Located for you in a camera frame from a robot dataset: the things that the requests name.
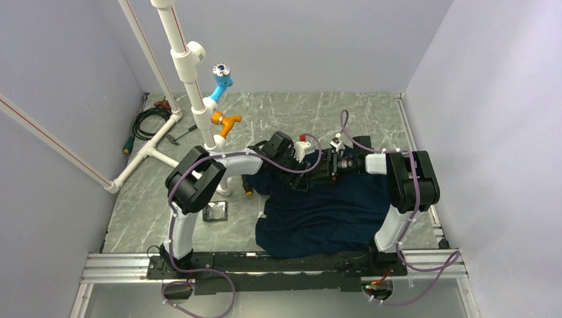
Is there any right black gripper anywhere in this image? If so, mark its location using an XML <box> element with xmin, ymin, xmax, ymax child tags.
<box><xmin>308</xmin><ymin>148</ymin><xmax>359</xmax><ymax>186</ymax></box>

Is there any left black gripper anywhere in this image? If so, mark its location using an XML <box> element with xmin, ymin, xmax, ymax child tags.
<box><xmin>273</xmin><ymin>151</ymin><xmax>310</xmax><ymax>191</ymax></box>

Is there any navy blue t-shirt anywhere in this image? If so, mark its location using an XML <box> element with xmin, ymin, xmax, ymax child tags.
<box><xmin>246</xmin><ymin>168</ymin><xmax>390</xmax><ymax>258</ymax></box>

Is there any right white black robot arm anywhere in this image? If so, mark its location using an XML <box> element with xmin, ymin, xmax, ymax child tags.
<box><xmin>308</xmin><ymin>149</ymin><xmax>440</xmax><ymax>275</ymax></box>

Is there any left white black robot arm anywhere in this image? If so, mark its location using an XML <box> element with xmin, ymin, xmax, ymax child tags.
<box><xmin>160</xmin><ymin>131</ymin><xmax>322</xmax><ymax>278</ymax></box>

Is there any yellow black screwdriver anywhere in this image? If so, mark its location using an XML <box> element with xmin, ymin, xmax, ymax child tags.
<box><xmin>242</xmin><ymin>178</ymin><xmax>254</xmax><ymax>196</ymax></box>

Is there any orange faucet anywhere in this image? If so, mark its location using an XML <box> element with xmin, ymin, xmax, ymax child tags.
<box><xmin>211</xmin><ymin>111</ymin><xmax>243</xmax><ymax>139</ymax></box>

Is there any small square black tray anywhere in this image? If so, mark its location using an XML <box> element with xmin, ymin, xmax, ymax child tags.
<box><xmin>202</xmin><ymin>201</ymin><xmax>228</xmax><ymax>222</ymax></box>

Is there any blue faucet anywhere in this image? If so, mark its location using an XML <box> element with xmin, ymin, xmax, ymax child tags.
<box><xmin>209</xmin><ymin>63</ymin><xmax>233</xmax><ymax>103</ymax></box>

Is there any small hammer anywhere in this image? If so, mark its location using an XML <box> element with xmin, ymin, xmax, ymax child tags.
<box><xmin>166</xmin><ymin>125</ymin><xmax>197</xmax><ymax>146</ymax></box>

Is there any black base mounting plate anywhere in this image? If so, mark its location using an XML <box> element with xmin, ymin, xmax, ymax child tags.
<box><xmin>146</xmin><ymin>250</ymin><xmax>408</xmax><ymax>295</ymax></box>

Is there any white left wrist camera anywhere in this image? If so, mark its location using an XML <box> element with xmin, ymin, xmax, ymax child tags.
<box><xmin>294</xmin><ymin>134</ymin><xmax>315</xmax><ymax>162</ymax></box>

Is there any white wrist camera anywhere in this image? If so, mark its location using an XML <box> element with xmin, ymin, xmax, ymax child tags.
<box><xmin>330</xmin><ymin>136</ymin><xmax>345</xmax><ymax>154</ymax></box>
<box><xmin>294</xmin><ymin>134</ymin><xmax>315</xmax><ymax>162</ymax></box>

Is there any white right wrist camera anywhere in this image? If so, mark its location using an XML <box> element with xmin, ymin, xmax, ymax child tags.
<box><xmin>330</xmin><ymin>136</ymin><xmax>345</xmax><ymax>154</ymax></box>

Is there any brown handled tool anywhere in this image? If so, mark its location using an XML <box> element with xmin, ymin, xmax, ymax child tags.
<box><xmin>154</xmin><ymin>98</ymin><xmax>172</xmax><ymax>112</ymax></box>

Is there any white PVC pipe frame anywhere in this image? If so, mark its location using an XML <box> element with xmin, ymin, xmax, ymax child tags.
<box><xmin>1</xmin><ymin>1</ymin><xmax>230</xmax><ymax>193</ymax></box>

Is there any coiled black cable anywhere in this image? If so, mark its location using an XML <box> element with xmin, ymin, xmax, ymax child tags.
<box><xmin>133</xmin><ymin>107</ymin><xmax>173</xmax><ymax>141</ymax></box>

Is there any green handled screwdriver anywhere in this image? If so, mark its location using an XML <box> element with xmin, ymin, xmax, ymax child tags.
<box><xmin>122</xmin><ymin>135</ymin><xmax>135</xmax><ymax>154</ymax></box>

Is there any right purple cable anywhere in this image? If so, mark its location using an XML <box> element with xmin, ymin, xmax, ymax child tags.
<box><xmin>339</xmin><ymin>109</ymin><xmax>461</xmax><ymax>307</ymax></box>

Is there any aluminium rail frame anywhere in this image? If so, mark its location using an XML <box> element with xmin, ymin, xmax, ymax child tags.
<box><xmin>79</xmin><ymin>249</ymin><xmax>481</xmax><ymax>317</ymax></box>

